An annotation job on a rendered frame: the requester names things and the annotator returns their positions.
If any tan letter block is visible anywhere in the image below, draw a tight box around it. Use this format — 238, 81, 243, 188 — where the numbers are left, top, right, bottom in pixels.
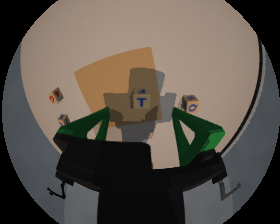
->
182, 95, 200, 113
133, 88, 151, 109
57, 114, 70, 127
48, 87, 63, 105

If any tan flat mat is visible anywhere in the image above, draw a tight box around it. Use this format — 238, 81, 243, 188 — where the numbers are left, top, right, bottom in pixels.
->
74, 47, 162, 127

